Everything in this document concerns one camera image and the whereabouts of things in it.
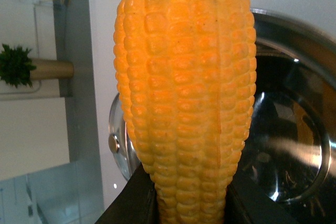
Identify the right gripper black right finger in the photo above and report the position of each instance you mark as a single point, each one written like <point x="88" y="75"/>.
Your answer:
<point x="247" y="203"/>

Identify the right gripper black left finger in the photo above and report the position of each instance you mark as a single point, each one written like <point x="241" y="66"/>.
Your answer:
<point x="135" y="204"/>

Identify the glass pot lid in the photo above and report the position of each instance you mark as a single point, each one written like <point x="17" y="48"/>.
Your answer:
<point x="119" y="142"/>

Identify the yellow corn cob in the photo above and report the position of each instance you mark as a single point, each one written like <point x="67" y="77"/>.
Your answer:
<point x="186" y="72"/>

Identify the cream electric cooking pot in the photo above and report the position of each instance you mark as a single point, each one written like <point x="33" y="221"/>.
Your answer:
<point x="290" y="152"/>

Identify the potted plant gold planter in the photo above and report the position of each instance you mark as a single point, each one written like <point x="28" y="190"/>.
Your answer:
<point x="18" y="69"/>

